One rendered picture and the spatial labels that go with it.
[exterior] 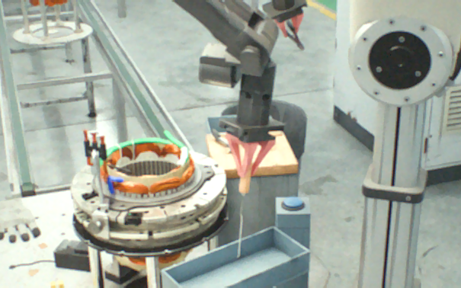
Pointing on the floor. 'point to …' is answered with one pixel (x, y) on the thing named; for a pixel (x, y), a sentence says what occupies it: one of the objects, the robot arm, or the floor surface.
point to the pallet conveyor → (124, 85)
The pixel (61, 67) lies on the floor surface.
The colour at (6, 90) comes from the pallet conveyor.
